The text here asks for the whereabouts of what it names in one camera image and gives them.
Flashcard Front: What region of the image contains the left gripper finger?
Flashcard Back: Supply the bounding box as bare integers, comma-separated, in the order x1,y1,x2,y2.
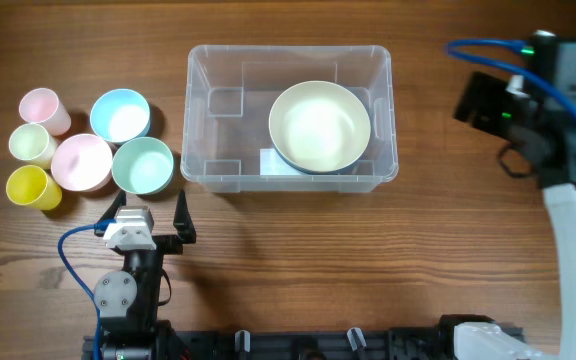
98,190,127,223
173,190,194,236

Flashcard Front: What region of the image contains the mint green bowl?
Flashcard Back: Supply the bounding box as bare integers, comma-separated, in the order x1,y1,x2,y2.
111,137,175,195

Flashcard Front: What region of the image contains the pink bowl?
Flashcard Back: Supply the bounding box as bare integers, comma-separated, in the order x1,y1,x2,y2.
51,134,115,192

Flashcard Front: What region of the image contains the light blue bowl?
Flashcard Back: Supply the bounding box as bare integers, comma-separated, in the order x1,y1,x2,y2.
89,88,151,144

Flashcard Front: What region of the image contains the cream plate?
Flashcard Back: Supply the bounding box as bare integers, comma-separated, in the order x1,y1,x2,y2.
268,80,372,173

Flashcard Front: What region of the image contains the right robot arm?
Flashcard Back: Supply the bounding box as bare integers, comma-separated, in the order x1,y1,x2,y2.
454,72,576,359

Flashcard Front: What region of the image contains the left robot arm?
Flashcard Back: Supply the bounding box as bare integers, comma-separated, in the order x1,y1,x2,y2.
87,191,196,360

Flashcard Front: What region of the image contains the clear plastic storage container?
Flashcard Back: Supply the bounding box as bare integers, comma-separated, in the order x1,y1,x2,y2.
180,45,399,193

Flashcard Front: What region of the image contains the yellow cup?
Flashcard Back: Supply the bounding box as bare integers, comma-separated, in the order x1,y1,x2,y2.
6,165,62,211

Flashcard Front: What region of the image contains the pale green cup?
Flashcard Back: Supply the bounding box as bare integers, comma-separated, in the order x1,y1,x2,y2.
8,123,59,169

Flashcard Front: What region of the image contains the pink cup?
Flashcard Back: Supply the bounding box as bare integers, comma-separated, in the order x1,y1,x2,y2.
19,88,72,136

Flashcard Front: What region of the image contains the right blue cable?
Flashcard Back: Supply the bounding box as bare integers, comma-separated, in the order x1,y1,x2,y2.
443,38,576,186

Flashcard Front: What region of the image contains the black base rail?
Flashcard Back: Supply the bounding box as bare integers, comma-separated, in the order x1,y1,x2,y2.
175,328,456,360

